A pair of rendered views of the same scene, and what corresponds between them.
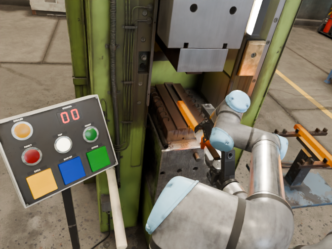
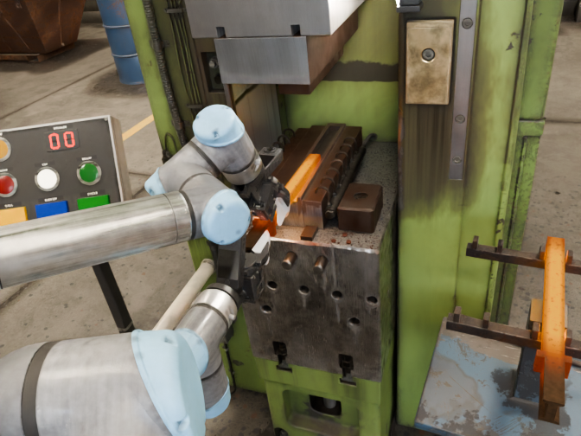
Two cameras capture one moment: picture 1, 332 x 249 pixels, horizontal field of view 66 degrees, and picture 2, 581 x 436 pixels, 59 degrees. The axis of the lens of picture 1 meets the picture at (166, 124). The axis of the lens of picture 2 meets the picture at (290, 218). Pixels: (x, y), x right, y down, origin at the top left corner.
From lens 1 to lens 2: 0.88 m
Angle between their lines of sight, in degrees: 36
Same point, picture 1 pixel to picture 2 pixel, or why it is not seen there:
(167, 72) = (343, 105)
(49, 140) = (29, 169)
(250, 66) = (428, 82)
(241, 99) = (213, 119)
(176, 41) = (201, 26)
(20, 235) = not seen: hidden behind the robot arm
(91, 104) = (96, 128)
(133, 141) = not seen: hidden behind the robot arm
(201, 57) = (257, 54)
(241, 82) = (426, 121)
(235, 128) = (174, 170)
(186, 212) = not seen: outside the picture
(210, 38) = (260, 16)
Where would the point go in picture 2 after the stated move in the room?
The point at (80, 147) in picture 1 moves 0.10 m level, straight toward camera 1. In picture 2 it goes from (70, 189) to (42, 212)
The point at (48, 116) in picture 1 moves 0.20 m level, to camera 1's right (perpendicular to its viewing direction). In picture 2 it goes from (33, 136) to (76, 154)
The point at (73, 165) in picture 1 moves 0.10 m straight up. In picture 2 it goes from (54, 211) to (39, 174)
